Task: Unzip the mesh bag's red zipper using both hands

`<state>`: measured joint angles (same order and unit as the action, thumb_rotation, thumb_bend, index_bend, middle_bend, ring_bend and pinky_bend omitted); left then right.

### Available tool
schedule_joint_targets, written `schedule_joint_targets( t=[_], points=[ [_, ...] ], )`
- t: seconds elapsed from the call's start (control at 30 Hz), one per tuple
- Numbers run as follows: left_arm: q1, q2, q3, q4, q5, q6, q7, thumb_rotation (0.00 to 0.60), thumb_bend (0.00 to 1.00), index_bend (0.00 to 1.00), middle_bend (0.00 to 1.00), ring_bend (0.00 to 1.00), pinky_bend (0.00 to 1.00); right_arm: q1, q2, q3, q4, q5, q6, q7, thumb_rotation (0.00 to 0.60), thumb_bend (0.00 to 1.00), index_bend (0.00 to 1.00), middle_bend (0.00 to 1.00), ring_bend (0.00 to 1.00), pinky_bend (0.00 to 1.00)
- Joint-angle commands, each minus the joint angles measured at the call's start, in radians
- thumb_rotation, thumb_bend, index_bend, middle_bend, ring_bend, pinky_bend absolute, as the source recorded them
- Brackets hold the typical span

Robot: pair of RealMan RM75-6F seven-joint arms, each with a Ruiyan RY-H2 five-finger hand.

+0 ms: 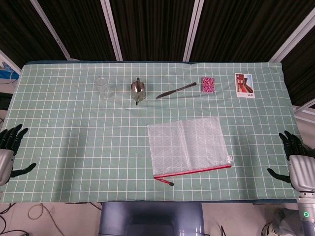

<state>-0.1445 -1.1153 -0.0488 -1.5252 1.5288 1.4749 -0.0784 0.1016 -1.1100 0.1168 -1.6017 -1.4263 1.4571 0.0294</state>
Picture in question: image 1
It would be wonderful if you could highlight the postcard with red building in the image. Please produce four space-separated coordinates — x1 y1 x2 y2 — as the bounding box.
234 73 255 99

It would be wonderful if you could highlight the white mesh bag red zipper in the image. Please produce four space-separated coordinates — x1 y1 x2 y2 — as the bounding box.
147 117 232 187

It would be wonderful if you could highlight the dark metal table knife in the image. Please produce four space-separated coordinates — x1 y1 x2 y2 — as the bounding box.
155 83 197 100

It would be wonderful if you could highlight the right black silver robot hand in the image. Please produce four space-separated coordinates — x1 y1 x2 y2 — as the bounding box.
267 130 315 192

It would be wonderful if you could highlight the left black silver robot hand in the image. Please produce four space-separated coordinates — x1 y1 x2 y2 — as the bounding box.
0 124 37 186

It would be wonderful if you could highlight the clear glass jar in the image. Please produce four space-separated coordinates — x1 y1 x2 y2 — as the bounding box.
95 77 110 100

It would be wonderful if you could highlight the stainless steel cup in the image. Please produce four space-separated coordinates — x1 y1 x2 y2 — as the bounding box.
130 77 147 106

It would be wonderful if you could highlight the green white-grid tablecloth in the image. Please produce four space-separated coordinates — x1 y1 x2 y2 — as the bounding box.
0 61 306 204

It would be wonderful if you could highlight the blue grey robot torso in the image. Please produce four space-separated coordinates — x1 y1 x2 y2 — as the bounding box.
99 201 204 236

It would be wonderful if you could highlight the pink patterned card box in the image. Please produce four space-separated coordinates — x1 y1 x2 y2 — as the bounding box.
201 77 215 94

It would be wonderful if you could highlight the white frame post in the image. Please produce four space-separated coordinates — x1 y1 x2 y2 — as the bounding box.
182 0 204 62
269 14 315 63
31 0 72 61
100 0 123 61

